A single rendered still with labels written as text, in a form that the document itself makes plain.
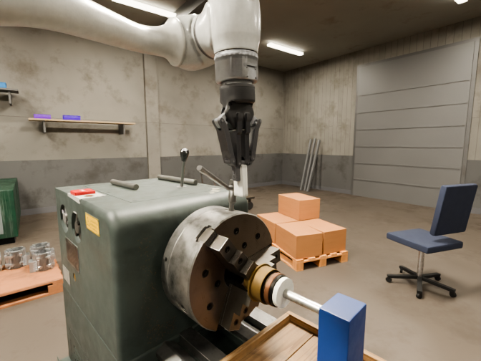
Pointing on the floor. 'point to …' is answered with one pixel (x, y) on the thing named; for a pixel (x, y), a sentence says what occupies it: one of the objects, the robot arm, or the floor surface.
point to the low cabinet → (9, 210)
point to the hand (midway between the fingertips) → (240, 180)
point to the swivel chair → (458, 193)
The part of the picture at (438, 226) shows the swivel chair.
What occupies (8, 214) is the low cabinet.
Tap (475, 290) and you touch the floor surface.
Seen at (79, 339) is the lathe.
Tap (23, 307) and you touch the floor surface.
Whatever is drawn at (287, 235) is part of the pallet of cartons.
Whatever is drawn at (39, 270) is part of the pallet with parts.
